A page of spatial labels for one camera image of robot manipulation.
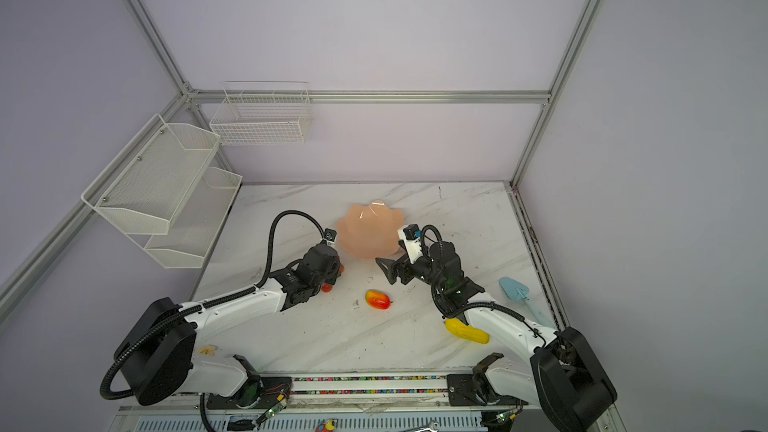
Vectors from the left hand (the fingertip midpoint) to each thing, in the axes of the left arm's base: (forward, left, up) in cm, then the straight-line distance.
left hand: (325, 259), depth 88 cm
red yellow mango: (-10, -16, -6) cm, 19 cm away
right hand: (-3, -19, +9) cm, 21 cm away
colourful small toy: (-40, -5, -7) cm, 41 cm away
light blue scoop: (-7, -59, -7) cm, 59 cm away
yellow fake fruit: (-19, -40, -6) cm, 45 cm away
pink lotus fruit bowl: (+16, -12, -8) cm, 22 cm away
